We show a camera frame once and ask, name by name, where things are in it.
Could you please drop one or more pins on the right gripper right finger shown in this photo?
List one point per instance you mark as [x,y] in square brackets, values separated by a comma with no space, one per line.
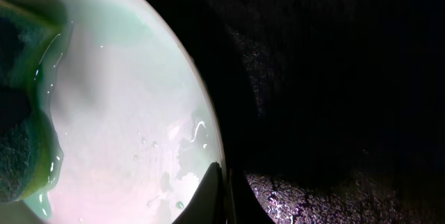
[243,206]

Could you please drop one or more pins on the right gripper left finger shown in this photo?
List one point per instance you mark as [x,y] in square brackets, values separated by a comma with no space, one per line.
[207,204]

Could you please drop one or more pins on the light green plate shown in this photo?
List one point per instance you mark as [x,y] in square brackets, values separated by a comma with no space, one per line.
[135,127]

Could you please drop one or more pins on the green sponge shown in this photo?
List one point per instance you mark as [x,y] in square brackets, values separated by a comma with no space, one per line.
[28,141]

